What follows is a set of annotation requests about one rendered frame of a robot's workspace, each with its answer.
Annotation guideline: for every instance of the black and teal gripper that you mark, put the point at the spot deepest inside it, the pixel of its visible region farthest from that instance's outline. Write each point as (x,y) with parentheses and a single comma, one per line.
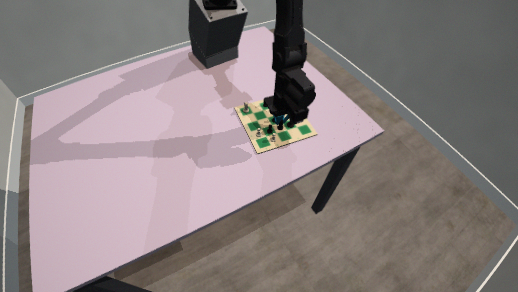
(278,115)

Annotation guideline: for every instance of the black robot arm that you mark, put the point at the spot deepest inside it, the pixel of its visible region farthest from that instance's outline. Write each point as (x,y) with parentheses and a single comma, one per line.
(289,31)

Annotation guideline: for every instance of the green and cream chessboard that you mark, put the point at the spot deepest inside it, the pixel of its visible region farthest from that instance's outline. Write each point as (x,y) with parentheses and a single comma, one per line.
(260,117)

